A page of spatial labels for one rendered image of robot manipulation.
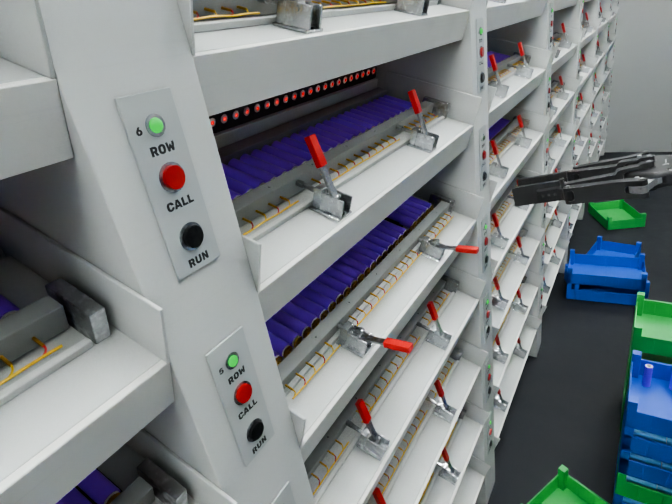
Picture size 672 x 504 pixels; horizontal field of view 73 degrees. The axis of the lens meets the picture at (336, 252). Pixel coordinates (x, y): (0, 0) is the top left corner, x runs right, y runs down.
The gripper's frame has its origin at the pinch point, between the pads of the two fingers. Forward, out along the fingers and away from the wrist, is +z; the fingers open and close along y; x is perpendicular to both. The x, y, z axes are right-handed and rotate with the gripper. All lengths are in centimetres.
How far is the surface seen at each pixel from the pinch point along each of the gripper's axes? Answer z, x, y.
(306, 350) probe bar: 19.7, 3.4, 38.4
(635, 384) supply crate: -4, 70, -41
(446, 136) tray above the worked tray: 13.3, -10.7, -2.7
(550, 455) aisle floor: 21, 98, -38
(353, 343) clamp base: 17.2, 6.2, 32.8
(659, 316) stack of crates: -9, 71, -75
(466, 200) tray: 16.7, 4.1, -12.5
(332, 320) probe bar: 19.9, 3.2, 32.1
